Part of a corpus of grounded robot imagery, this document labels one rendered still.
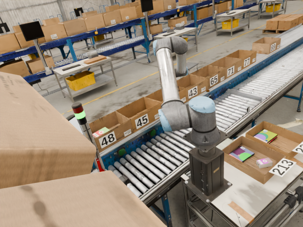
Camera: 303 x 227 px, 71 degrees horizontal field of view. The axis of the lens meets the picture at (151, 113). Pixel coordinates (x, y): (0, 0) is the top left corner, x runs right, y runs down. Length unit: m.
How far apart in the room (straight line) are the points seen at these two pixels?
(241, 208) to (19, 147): 1.58
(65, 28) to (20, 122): 6.24
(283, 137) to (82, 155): 2.17
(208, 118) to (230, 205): 0.67
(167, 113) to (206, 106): 0.23
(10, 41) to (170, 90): 5.19
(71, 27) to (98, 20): 0.82
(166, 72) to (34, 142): 1.32
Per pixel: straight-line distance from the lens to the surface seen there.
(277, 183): 1.87
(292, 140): 2.27
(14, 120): 0.24
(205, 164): 1.47
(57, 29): 6.39
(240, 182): 1.82
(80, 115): 1.15
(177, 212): 2.56
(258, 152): 2.08
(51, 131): 0.22
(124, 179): 1.44
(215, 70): 3.18
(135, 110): 2.47
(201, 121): 1.30
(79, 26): 6.59
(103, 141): 2.03
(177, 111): 1.28
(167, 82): 1.43
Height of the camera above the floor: 2.10
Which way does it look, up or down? 30 degrees down
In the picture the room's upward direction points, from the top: 11 degrees counter-clockwise
